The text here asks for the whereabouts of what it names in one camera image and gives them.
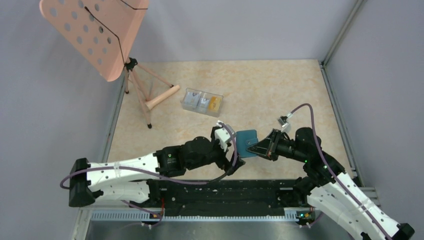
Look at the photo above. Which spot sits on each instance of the clear plastic card box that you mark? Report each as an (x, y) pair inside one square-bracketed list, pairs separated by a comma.
[(203, 94)]

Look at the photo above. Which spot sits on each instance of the blue leather card holder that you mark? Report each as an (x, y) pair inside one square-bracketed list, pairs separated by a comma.
[(244, 140)]

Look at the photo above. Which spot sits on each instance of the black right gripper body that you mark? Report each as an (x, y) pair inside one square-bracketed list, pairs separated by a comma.
[(279, 146)]

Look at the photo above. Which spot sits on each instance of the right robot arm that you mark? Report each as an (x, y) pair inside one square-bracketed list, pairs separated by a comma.
[(329, 188)]

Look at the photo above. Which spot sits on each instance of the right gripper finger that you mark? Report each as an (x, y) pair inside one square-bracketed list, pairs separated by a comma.
[(260, 151), (267, 141)]

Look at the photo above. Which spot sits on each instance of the yellow card in box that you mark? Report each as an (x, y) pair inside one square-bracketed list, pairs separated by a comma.
[(215, 104)]

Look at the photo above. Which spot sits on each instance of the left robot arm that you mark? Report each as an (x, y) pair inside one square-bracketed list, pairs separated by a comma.
[(127, 180)]

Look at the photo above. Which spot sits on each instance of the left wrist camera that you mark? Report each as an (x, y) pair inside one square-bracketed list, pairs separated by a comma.
[(225, 135)]

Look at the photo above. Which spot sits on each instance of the aluminium rail frame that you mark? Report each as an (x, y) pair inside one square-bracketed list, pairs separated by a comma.
[(124, 213)]

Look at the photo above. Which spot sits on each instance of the pink perforated music stand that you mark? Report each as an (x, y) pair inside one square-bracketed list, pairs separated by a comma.
[(103, 32)]

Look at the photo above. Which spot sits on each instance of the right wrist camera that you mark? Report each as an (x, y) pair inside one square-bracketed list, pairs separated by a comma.
[(284, 123)]

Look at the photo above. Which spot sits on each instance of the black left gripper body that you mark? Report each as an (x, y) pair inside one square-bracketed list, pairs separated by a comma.
[(223, 160)]

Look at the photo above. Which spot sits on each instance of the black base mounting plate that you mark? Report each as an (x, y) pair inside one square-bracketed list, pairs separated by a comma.
[(226, 198)]

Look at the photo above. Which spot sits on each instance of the white card in box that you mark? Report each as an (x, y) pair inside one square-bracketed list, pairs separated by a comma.
[(203, 104), (191, 99)]

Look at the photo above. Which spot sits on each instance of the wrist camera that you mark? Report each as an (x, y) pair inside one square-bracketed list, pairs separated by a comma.
[(225, 135), (284, 123)]

